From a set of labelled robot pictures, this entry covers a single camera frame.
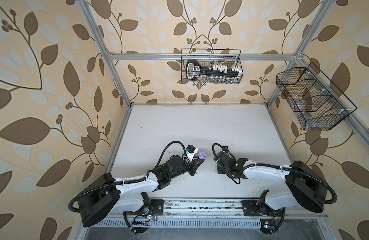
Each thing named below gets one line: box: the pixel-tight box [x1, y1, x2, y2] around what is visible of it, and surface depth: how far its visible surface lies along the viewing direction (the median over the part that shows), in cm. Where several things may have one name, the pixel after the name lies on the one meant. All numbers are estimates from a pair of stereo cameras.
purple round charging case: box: [199, 151, 207, 160], surface depth 79 cm
